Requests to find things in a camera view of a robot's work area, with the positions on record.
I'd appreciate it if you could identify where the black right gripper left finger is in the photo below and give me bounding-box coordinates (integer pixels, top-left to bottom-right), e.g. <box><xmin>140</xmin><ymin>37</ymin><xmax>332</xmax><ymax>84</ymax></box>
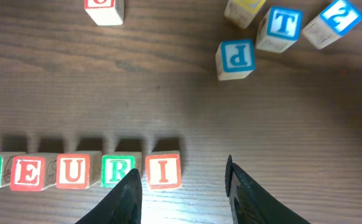
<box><xmin>76</xmin><ymin>169</ymin><xmax>142</xmax><ymax>224</ymax></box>

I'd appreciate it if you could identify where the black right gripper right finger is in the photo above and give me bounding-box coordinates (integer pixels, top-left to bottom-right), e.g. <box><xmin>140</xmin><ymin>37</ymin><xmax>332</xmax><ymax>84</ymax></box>
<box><xmin>225</xmin><ymin>156</ymin><xmax>310</xmax><ymax>224</ymax></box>

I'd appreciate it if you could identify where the green R block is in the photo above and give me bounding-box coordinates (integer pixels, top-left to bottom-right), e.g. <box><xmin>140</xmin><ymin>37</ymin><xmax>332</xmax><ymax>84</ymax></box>
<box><xmin>101</xmin><ymin>152</ymin><xmax>142</xmax><ymax>188</ymax></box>

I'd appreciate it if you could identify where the red I block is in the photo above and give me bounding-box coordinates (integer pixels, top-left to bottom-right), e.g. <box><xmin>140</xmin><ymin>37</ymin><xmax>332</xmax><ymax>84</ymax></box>
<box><xmin>145</xmin><ymin>151</ymin><xmax>182</xmax><ymax>190</ymax></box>

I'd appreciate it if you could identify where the red U block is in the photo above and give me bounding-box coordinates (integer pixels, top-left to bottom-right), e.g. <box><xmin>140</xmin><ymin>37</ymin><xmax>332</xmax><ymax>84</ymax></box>
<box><xmin>56</xmin><ymin>151</ymin><xmax>103</xmax><ymax>190</ymax></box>
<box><xmin>84</xmin><ymin>0</ymin><xmax>124</xmax><ymax>26</ymax></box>

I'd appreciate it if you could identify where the red E block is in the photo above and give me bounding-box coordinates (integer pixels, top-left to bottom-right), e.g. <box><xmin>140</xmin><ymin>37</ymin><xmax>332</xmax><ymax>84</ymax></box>
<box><xmin>10</xmin><ymin>152</ymin><xmax>58</xmax><ymax>192</ymax></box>

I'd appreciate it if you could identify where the blue P block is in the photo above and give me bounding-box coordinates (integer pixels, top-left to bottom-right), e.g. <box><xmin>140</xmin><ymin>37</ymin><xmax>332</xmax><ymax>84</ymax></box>
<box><xmin>215</xmin><ymin>39</ymin><xmax>256</xmax><ymax>81</ymax></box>

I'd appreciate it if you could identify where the blue T block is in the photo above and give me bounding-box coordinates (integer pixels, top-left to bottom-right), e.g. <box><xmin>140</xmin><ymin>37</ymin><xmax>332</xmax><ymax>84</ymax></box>
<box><xmin>255</xmin><ymin>6</ymin><xmax>303</xmax><ymax>54</ymax></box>

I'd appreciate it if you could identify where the yellow block centre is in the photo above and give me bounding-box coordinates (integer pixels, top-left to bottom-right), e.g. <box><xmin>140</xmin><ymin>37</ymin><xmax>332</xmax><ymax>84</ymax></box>
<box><xmin>224</xmin><ymin>0</ymin><xmax>266</xmax><ymax>29</ymax></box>

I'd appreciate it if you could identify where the blue 2 block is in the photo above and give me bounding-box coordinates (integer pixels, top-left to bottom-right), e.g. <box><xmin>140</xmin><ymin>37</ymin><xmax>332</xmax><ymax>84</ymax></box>
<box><xmin>302</xmin><ymin>0</ymin><xmax>362</xmax><ymax>49</ymax></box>

